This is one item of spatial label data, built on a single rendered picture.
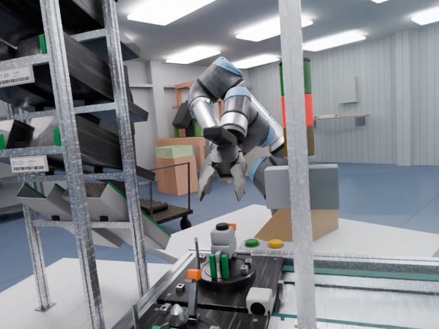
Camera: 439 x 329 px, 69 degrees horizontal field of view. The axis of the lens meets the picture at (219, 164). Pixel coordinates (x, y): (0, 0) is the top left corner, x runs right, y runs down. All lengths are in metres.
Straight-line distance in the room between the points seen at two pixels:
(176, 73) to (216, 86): 7.48
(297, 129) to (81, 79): 0.45
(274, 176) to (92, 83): 0.43
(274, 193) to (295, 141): 0.10
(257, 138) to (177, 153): 5.27
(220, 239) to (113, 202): 0.26
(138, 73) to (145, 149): 1.82
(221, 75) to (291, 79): 0.74
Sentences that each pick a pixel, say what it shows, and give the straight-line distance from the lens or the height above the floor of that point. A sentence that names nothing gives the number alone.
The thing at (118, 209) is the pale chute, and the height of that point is 1.15.
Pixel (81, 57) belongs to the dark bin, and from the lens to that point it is 0.74.
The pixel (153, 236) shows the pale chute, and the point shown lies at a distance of 0.88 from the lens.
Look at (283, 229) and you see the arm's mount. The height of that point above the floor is 0.93.
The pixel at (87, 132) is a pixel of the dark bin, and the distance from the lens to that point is 0.72.
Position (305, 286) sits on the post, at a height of 1.05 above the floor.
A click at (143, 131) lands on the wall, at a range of 7.96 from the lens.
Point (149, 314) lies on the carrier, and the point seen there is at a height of 0.97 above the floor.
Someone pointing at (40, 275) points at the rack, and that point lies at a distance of 1.04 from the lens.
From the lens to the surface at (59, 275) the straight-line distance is 1.27.
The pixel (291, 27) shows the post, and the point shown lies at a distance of 0.53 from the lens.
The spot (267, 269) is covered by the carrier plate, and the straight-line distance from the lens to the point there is 0.81.
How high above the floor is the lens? 1.33
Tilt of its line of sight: 7 degrees down
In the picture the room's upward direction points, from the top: 5 degrees counter-clockwise
